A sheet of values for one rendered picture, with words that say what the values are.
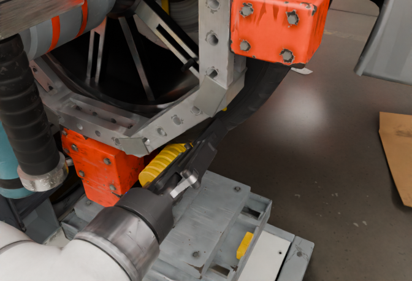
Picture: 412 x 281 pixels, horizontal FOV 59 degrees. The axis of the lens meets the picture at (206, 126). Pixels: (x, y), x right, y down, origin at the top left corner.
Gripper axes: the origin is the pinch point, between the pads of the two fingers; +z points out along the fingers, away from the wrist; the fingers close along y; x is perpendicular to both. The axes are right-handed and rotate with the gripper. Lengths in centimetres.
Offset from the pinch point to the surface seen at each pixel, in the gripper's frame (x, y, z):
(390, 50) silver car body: -4.0, 26.2, 10.5
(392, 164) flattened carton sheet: -69, -19, 87
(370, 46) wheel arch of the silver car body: -2.2, 24.3, 10.6
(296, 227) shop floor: -53, -37, 41
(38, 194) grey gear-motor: 9, -54, -6
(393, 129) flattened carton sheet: -67, -20, 110
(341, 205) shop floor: -61, -29, 57
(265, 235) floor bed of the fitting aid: -43, -36, 27
